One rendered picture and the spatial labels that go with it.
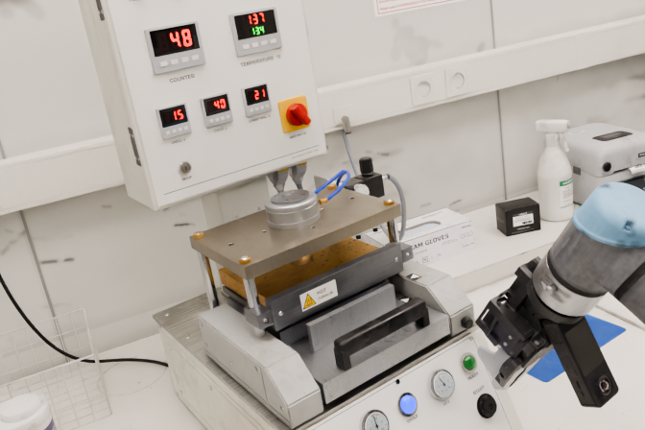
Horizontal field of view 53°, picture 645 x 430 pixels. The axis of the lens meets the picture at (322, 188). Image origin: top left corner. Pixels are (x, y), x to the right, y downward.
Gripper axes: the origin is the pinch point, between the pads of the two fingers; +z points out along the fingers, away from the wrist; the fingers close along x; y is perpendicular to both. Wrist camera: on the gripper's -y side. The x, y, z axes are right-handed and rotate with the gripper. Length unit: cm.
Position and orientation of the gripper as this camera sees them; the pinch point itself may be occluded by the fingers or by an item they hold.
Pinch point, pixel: (504, 386)
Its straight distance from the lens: 95.1
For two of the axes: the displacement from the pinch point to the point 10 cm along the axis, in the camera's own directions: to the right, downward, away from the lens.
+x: -8.1, 2.9, -5.1
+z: -2.0, 6.8, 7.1
